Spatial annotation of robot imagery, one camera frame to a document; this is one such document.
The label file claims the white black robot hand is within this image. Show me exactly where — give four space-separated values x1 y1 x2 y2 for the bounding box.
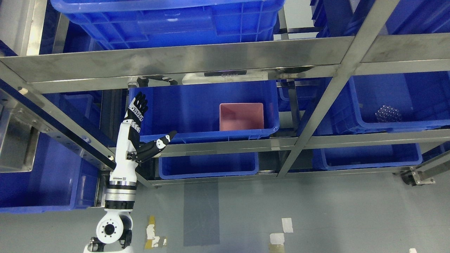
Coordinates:
109 92 178 186

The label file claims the pink plastic storage box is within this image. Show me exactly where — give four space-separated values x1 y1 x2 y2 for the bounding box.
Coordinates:
219 103 265 131

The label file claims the blue left lower container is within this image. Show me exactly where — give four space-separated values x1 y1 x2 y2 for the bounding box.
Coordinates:
0 134 98 214

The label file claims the stainless steel shelf rack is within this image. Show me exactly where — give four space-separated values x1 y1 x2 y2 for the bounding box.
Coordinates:
1 0 449 179

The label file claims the blue middle shelf container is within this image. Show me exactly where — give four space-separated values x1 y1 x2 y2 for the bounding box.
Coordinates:
129 80 280 144

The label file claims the blue shelf container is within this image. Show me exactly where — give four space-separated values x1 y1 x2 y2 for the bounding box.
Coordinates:
129 80 280 144
50 0 285 50
316 71 450 136

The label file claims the blue top shelf container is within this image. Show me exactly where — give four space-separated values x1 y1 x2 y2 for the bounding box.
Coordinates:
50 0 285 50

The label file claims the blue lower right container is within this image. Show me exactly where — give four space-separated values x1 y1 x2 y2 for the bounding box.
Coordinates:
312 143 423 171

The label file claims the blue right shelf container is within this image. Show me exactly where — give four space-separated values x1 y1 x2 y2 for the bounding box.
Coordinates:
316 71 450 136

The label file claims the metallic ball cluster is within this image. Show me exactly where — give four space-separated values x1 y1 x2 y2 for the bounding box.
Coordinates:
375 105 403 123

